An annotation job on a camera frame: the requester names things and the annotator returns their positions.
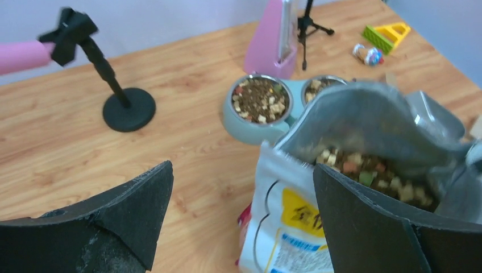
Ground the small wooden block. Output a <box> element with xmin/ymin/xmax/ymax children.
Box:
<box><xmin>469</xmin><ymin>115</ymin><xmax>482</xmax><ymax>139</ymax></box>

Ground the pet food bag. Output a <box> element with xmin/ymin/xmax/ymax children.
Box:
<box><xmin>238</xmin><ymin>82</ymin><xmax>481</xmax><ymax>272</ymax></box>

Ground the grey double pet bowl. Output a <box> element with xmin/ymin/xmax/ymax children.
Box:
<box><xmin>222</xmin><ymin>74</ymin><xmax>347</xmax><ymax>145</ymax></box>

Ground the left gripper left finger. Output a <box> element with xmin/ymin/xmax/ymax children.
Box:
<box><xmin>1</xmin><ymin>161</ymin><xmax>173</xmax><ymax>272</ymax></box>

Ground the black tripod mic stand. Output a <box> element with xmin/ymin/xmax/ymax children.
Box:
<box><xmin>297</xmin><ymin>0</ymin><xmax>335</xmax><ymax>71</ymax></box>

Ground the yellow green triangle toy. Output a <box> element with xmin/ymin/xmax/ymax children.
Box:
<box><xmin>361</xmin><ymin>22</ymin><xmax>412</xmax><ymax>55</ymax></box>

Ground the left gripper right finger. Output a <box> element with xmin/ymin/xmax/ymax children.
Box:
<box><xmin>313</xmin><ymin>164</ymin><xmax>481</xmax><ymax>272</ymax></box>

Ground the pink metronome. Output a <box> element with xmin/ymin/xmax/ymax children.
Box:
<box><xmin>244</xmin><ymin>0</ymin><xmax>298</xmax><ymax>79</ymax></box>

